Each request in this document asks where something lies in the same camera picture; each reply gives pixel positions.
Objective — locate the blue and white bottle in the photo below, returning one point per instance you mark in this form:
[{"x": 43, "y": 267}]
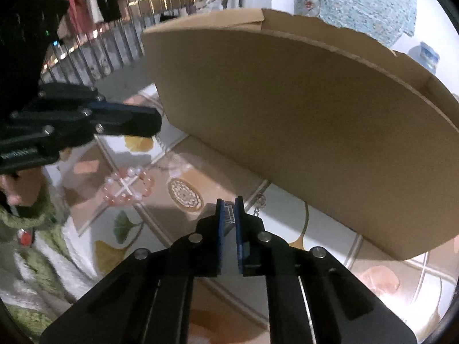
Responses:
[{"x": 428, "y": 57}]

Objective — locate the ginkgo leaf printed tablecloth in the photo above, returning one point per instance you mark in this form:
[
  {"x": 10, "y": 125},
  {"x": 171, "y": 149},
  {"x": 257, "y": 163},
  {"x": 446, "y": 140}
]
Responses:
[{"x": 107, "y": 251}]

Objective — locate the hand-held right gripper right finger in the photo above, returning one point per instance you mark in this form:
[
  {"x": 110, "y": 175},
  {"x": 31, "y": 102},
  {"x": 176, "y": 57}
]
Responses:
[{"x": 241, "y": 247}]

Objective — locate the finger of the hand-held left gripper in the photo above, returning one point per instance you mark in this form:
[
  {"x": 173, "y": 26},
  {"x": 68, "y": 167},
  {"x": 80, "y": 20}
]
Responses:
[
  {"x": 132, "y": 123},
  {"x": 118, "y": 106}
]

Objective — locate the person's left forearm green sleeve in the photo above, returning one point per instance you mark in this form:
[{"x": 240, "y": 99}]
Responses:
[{"x": 53, "y": 236}]

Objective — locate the red hanging garment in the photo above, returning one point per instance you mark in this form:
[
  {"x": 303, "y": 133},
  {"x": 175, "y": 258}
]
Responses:
[{"x": 73, "y": 0}]

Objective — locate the light blue floral cloth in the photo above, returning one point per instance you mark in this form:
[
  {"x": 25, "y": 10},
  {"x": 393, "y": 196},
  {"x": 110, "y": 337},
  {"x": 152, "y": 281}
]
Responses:
[{"x": 358, "y": 3}]

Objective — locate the brown cardboard box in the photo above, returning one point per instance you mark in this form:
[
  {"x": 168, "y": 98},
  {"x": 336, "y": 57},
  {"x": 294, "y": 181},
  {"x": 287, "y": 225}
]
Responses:
[{"x": 304, "y": 132}]

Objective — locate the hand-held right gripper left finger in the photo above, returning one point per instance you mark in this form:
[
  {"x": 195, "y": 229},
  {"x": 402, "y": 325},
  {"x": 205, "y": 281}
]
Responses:
[{"x": 219, "y": 254}]

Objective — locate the person's left hand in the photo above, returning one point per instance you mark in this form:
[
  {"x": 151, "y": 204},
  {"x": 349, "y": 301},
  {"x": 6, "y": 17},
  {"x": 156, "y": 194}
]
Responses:
[{"x": 16, "y": 195}]

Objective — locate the metal railing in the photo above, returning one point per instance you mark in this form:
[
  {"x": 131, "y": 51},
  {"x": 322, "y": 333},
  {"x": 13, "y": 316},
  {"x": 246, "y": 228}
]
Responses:
[{"x": 118, "y": 43}]

